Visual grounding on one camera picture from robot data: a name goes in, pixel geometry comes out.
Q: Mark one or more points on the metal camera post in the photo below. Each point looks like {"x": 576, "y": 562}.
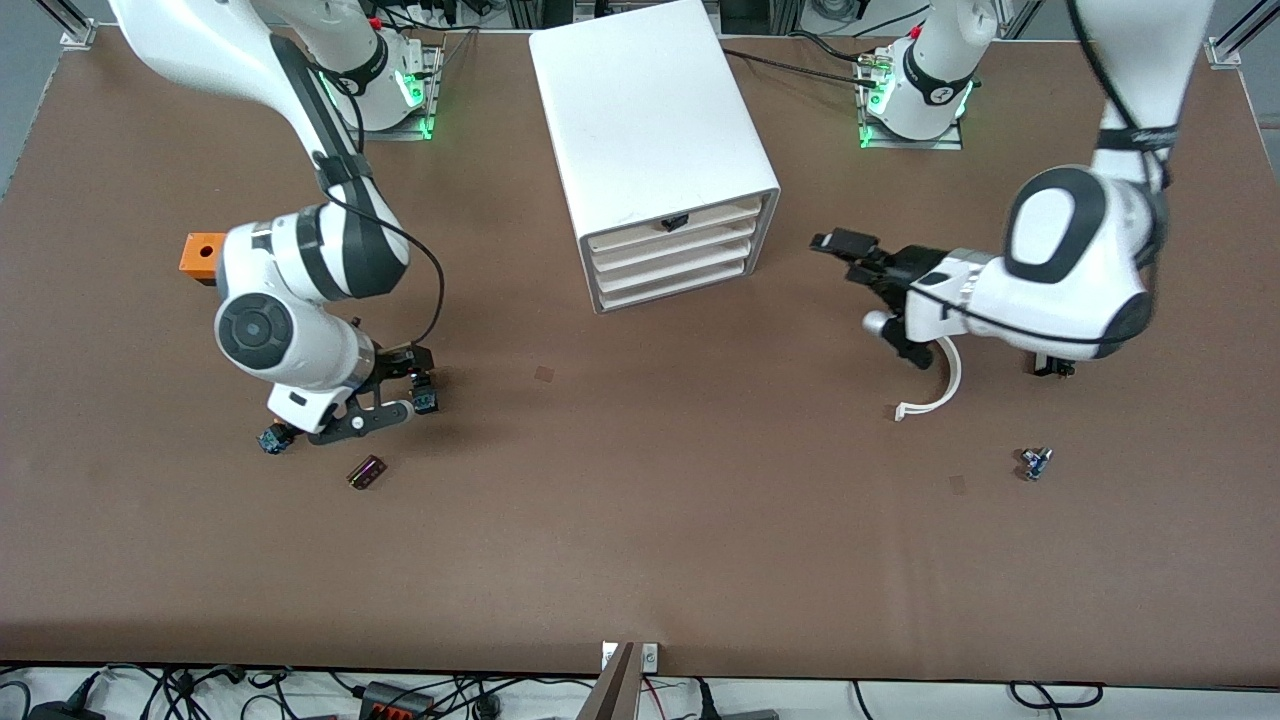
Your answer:
{"x": 612, "y": 690}

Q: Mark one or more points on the white curved plastic bracket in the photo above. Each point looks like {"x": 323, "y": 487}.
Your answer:
{"x": 950, "y": 385}

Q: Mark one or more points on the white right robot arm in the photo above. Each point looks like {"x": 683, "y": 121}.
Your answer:
{"x": 300, "y": 260}

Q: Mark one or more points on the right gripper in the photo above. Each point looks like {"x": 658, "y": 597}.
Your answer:
{"x": 396, "y": 361}

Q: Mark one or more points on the white drawer cabinet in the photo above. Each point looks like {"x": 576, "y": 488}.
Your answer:
{"x": 650, "y": 110}

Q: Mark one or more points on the green push button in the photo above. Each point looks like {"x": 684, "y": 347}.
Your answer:
{"x": 274, "y": 438}

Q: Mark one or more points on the white post bracket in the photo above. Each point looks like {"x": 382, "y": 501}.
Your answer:
{"x": 650, "y": 657}

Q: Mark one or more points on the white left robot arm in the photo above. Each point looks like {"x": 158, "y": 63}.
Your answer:
{"x": 1090, "y": 290}

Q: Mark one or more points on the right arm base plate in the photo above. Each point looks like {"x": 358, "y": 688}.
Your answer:
{"x": 425, "y": 125}

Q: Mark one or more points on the small dark purple chip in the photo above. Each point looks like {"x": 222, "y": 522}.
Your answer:
{"x": 367, "y": 472}

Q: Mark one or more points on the small blue component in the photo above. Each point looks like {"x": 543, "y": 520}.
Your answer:
{"x": 1034, "y": 463}

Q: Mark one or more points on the orange box with hole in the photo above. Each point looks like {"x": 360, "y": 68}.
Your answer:
{"x": 203, "y": 255}

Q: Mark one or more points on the black red power strip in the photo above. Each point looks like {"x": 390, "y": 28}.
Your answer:
{"x": 395, "y": 702}

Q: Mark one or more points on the small black component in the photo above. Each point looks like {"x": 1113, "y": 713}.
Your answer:
{"x": 1055, "y": 368}

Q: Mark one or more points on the aluminium frame profile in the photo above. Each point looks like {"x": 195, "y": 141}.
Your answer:
{"x": 1235, "y": 42}
{"x": 72, "y": 28}

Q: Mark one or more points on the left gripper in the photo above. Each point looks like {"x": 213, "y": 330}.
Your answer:
{"x": 912, "y": 266}

